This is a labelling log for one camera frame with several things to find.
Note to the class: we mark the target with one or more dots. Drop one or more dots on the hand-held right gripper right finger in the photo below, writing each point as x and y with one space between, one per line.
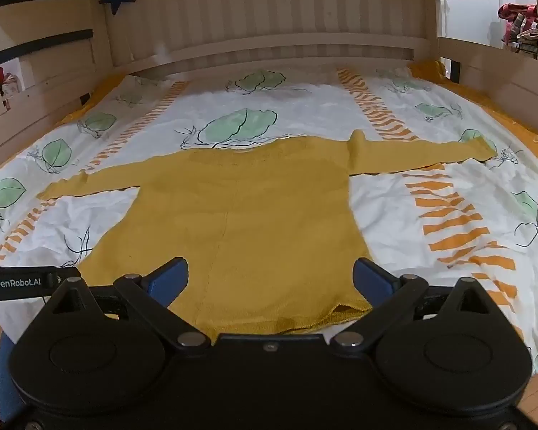
373 280

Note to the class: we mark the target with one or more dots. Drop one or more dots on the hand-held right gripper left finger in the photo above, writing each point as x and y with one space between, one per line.
170 277

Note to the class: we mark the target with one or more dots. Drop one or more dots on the yellow knit sweater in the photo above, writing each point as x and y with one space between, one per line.
260 215

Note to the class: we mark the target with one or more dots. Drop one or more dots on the white leaf-print duvet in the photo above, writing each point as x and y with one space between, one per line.
296 112

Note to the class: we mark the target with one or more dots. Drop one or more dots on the red patterned cloth bundle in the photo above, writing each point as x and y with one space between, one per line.
520 27

